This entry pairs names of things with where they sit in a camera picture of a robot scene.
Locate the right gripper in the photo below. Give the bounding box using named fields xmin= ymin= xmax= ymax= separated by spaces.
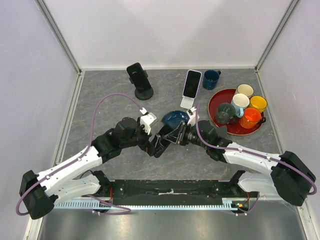
xmin=163 ymin=120 xmax=209 ymax=149

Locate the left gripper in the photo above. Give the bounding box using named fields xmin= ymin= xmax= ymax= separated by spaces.
xmin=121 ymin=117 xmax=164 ymax=156

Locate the purple case phone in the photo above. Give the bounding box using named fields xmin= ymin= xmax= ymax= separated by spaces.
xmin=182 ymin=69 xmax=202 ymax=99

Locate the black phone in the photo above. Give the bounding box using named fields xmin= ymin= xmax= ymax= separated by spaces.
xmin=126 ymin=62 xmax=149 ymax=91
xmin=154 ymin=124 xmax=179 ymax=158

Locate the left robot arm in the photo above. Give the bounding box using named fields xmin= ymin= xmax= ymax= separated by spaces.
xmin=16 ymin=114 xmax=172 ymax=220

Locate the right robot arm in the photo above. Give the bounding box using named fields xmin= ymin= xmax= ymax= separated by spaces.
xmin=158 ymin=120 xmax=317 ymax=207

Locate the white phone stand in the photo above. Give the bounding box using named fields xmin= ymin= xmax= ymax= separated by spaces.
xmin=180 ymin=96 xmax=195 ymax=109

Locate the blue leaf dish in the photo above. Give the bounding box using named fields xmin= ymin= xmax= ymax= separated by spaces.
xmin=161 ymin=110 xmax=189 ymax=128

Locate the dark green glass mug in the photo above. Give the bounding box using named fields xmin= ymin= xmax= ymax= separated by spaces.
xmin=215 ymin=102 xmax=237 ymax=125

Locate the red round tray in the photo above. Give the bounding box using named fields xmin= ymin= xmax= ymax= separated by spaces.
xmin=208 ymin=88 xmax=266 ymax=136

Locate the dark blue mug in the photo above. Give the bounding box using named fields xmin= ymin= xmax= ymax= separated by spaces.
xmin=202 ymin=69 xmax=221 ymax=90

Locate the light blue mug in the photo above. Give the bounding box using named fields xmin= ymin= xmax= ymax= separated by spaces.
xmin=231 ymin=93 xmax=250 ymax=118

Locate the orange mug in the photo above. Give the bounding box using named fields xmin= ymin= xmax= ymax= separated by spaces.
xmin=239 ymin=107 xmax=266 ymax=129

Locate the cream mug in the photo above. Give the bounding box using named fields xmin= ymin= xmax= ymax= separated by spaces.
xmin=235 ymin=84 xmax=254 ymax=99

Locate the yellow mug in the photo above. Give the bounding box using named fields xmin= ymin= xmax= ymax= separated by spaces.
xmin=249 ymin=95 xmax=268 ymax=113

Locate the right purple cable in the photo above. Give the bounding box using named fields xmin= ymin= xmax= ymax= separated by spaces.
xmin=194 ymin=101 xmax=316 ymax=196

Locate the purple cable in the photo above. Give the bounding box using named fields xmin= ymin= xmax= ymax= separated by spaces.
xmin=194 ymin=101 xmax=316 ymax=196
xmin=15 ymin=93 xmax=143 ymax=216

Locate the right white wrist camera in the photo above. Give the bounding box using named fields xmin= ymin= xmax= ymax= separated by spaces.
xmin=186 ymin=106 xmax=199 ymax=127

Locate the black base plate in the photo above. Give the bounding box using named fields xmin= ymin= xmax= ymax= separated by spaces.
xmin=94 ymin=179 xmax=248 ymax=206

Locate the slotted cable duct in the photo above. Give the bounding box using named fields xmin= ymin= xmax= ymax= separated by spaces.
xmin=54 ymin=198 xmax=238 ymax=211

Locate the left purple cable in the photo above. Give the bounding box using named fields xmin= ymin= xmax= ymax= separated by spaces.
xmin=15 ymin=93 xmax=143 ymax=216

